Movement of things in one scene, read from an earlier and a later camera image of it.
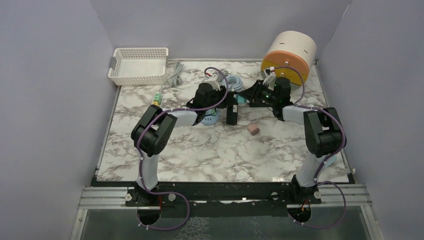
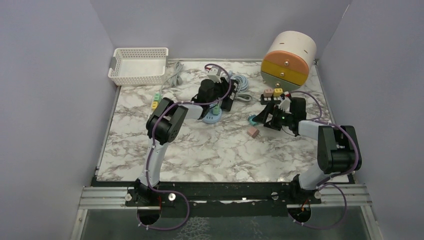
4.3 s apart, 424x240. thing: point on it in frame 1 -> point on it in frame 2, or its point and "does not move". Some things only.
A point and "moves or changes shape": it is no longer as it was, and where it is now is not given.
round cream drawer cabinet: x=292 y=54 does not move
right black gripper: x=251 y=94 -> x=262 y=117
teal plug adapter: x=240 y=99 moves or changes shape
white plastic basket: x=138 y=66 does not move
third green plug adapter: x=157 y=97 does not move
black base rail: x=216 y=199 does not move
